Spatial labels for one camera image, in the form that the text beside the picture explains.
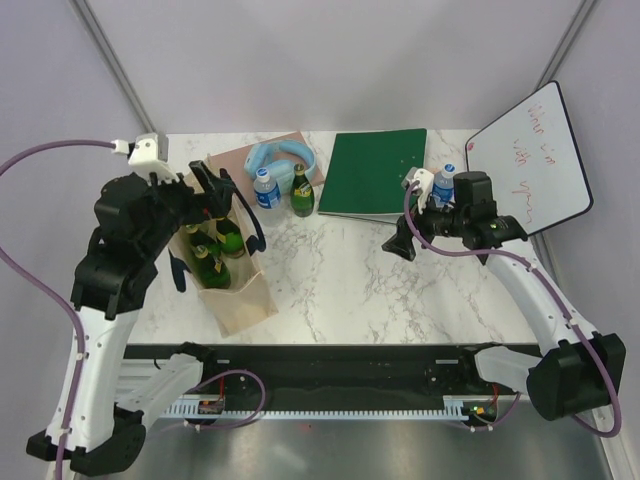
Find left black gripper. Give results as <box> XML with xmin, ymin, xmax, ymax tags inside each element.
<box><xmin>143</xmin><ymin>158</ymin><xmax>236</xmax><ymax>256</ymax></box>

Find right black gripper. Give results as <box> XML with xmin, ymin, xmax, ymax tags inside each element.
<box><xmin>382</xmin><ymin>187</ymin><xmax>469</xmax><ymax>261</ymax></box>

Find blue cap water bottle front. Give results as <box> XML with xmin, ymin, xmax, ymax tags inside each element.
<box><xmin>253</xmin><ymin>167</ymin><xmax>281</xmax><ymax>210</ymax></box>

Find blue cap water bottle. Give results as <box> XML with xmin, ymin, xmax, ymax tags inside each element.
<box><xmin>253</xmin><ymin>167</ymin><xmax>281</xmax><ymax>210</ymax></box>
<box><xmin>431</xmin><ymin>164</ymin><xmax>456</xmax><ymax>208</ymax></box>

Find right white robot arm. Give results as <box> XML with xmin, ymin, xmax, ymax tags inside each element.
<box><xmin>382</xmin><ymin>168</ymin><xmax>626</xmax><ymax>437</ymax></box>

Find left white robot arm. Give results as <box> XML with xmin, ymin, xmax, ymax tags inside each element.
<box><xmin>26</xmin><ymin>161</ymin><xmax>235</xmax><ymax>477</ymax></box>

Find green glass bottle in bag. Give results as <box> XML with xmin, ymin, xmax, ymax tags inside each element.
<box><xmin>193</xmin><ymin>245</ymin><xmax>231</xmax><ymax>289</ymax></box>

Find beige canvas tote bag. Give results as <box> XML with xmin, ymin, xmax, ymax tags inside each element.
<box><xmin>169</xmin><ymin>187</ymin><xmax>278</xmax><ymax>337</ymax></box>

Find green glass bottle yellow cap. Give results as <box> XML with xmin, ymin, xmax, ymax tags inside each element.
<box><xmin>185</xmin><ymin>224</ymin><xmax>208</xmax><ymax>247</ymax></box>

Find light blue headphones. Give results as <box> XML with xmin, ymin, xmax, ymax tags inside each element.
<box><xmin>244</xmin><ymin>139</ymin><xmax>317</xmax><ymax>194</ymax></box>

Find green binder folder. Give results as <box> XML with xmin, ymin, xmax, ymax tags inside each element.
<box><xmin>318</xmin><ymin>128</ymin><xmax>427</xmax><ymax>224</ymax></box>

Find small whiteboard with writing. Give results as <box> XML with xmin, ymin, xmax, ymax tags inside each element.
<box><xmin>465</xmin><ymin>81</ymin><xmax>593</xmax><ymax>235</ymax></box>

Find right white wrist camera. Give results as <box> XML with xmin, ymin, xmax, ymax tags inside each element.
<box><xmin>402</xmin><ymin>167</ymin><xmax>435</xmax><ymax>214</ymax></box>

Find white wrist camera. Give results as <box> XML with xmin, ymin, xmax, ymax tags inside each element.
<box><xmin>128</xmin><ymin>133</ymin><xmax>169</xmax><ymax>178</ymax></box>
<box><xmin>402</xmin><ymin>167</ymin><xmax>435</xmax><ymax>214</ymax></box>

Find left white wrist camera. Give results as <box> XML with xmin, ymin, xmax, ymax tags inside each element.
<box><xmin>128</xmin><ymin>133</ymin><xmax>169</xmax><ymax>178</ymax></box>

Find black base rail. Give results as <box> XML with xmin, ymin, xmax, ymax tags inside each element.
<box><xmin>124</xmin><ymin>342</ymin><xmax>521</xmax><ymax>414</ymax></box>

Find white cable duct strip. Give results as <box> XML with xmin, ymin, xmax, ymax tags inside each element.
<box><xmin>160</xmin><ymin>397</ymin><xmax>495</xmax><ymax>421</ymax></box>

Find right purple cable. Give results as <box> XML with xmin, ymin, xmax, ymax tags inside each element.
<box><xmin>403</xmin><ymin>180</ymin><xmax>624</xmax><ymax>439</ymax></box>

